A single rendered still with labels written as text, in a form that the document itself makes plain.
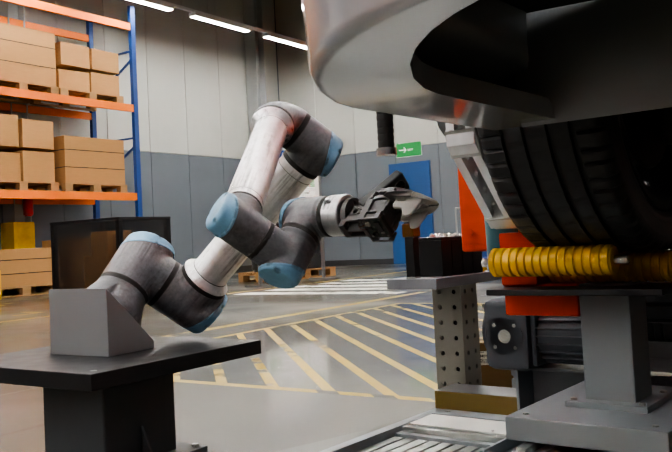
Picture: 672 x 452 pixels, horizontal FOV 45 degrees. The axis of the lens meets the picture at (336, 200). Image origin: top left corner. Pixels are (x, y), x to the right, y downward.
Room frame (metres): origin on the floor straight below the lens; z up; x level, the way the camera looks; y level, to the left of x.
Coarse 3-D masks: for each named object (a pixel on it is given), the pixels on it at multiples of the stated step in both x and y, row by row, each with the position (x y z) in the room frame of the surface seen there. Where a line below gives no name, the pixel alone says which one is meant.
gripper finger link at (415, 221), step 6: (438, 204) 1.62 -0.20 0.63; (420, 210) 1.65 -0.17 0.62; (426, 210) 1.64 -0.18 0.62; (432, 210) 1.63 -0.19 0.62; (402, 216) 1.67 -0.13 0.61; (408, 216) 1.66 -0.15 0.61; (414, 216) 1.65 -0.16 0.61; (420, 216) 1.64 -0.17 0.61; (426, 216) 1.64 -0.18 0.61; (414, 222) 1.64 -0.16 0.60; (420, 222) 1.63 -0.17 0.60; (414, 228) 1.63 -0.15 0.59
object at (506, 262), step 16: (496, 256) 1.62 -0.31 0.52; (512, 256) 1.60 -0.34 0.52; (528, 256) 1.57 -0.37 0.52; (544, 256) 1.55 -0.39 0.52; (560, 256) 1.53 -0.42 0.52; (576, 256) 1.51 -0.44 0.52; (592, 256) 1.50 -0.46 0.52; (608, 256) 1.48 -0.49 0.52; (624, 256) 1.48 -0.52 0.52; (496, 272) 1.63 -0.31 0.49; (512, 272) 1.61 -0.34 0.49; (528, 272) 1.59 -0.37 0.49; (544, 272) 1.57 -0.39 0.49; (560, 272) 1.55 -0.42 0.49; (576, 272) 1.53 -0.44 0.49; (592, 272) 1.51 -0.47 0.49; (608, 272) 1.49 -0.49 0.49
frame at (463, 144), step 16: (448, 128) 1.53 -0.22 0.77; (464, 128) 1.51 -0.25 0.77; (448, 144) 1.53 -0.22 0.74; (464, 144) 1.51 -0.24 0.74; (480, 144) 1.51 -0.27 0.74; (464, 160) 1.55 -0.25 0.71; (480, 160) 1.53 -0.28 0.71; (464, 176) 1.58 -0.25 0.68; (480, 176) 1.60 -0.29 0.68; (480, 192) 1.60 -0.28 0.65; (496, 192) 1.57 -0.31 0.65; (480, 208) 1.63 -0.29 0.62; (496, 208) 1.63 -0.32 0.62; (496, 224) 1.64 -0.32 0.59; (512, 224) 1.62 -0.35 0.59
